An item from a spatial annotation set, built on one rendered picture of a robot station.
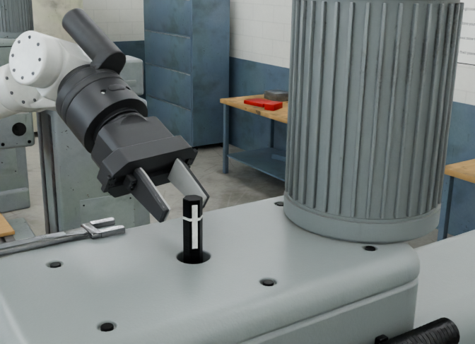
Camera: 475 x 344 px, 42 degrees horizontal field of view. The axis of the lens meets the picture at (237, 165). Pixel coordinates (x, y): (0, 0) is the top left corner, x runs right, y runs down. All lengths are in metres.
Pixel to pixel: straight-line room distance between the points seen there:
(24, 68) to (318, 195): 0.38
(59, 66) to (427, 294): 0.59
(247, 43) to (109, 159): 7.40
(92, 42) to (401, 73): 0.36
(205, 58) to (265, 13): 0.96
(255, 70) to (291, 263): 7.26
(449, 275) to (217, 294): 0.48
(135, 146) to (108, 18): 9.63
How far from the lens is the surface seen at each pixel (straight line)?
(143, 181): 0.67
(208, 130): 8.19
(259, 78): 7.85
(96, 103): 0.72
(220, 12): 8.06
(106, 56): 0.76
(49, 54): 0.77
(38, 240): 0.74
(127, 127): 0.72
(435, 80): 0.72
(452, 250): 1.09
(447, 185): 4.85
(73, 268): 0.68
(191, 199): 0.66
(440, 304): 0.92
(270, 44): 7.64
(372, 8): 0.69
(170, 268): 0.67
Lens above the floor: 2.18
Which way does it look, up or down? 17 degrees down
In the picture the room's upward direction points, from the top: 1 degrees clockwise
